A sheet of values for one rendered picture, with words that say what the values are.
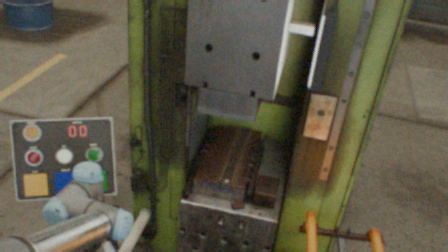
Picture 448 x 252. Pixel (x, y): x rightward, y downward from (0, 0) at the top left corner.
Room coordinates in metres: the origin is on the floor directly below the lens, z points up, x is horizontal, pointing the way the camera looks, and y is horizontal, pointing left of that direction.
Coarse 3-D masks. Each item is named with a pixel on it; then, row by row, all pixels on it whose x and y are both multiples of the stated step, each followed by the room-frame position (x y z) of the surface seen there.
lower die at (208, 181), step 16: (224, 128) 1.73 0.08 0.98; (240, 128) 1.72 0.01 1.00; (224, 144) 1.59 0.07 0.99; (256, 144) 1.62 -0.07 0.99; (208, 160) 1.47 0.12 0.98; (224, 160) 1.47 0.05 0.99; (240, 160) 1.48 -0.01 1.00; (208, 176) 1.35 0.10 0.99; (240, 176) 1.38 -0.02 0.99; (192, 192) 1.34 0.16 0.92; (208, 192) 1.33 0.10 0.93; (224, 192) 1.32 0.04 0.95; (240, 192) 1.31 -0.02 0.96
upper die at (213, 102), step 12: (204, 84) 1.36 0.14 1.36; (204, 96) 1.33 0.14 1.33; (216, 96) 1.33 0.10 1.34; (228, 96) 1.32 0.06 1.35; (240, 96) 1.32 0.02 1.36; (252, 96) 1.32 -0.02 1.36; (204, 108) 1.33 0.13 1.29; (216, 108) 1.33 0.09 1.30; (228, 108) 1.32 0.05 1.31; (240, 108) 1.32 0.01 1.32; (252, 108) 1.31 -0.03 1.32; (240, 120) 1.32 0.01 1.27; (252, 120) 1.31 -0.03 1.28
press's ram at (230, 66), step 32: (192, 0) 1.34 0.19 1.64; (224, 0) 1.33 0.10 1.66; (256, 0) 1.32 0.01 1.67; (288, 0) 1.31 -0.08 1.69; (192, 32) 1.34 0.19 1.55; (224, 32) 1.33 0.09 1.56; (256, 32) 1.32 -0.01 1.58; (288, 32) 1.56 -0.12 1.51; (192, 64) 1.34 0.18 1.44; (224, 64) 1.33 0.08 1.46; (256, 64) 1.31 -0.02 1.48; (256, 96) 1.31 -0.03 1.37
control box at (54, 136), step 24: (24, 120) 1.26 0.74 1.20; (48, 120) 1.28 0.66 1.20; (72, 120) 1.30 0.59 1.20; (96, 120) 1.33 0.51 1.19; (24, 144) 1.22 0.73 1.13; (48, 144) 1.24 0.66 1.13; (72, 144) 1.26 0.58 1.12; (96, 144) 1.28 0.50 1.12; (24, 168) 1.18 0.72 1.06; (48, 168) 1.20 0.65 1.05; (72, 168) 1.22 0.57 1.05; (24, 192) 1.13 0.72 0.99
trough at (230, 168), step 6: (240, 132) 1.70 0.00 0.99; (246, 132) 1.71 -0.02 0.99; (240, 138) 1.66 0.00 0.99; (240, 144) 1.61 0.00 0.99; (234, 150) 1.56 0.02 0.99; (240, 150) 1.56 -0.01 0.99; (234, 156) 1.51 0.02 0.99; (228, 162) 1.45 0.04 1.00; (234, 162) 1.47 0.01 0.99; (228, 168) 1.43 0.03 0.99; (234, 168) 1.43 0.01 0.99; (228, 174) 1.39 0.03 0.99; (222, 180) 1.34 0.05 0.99
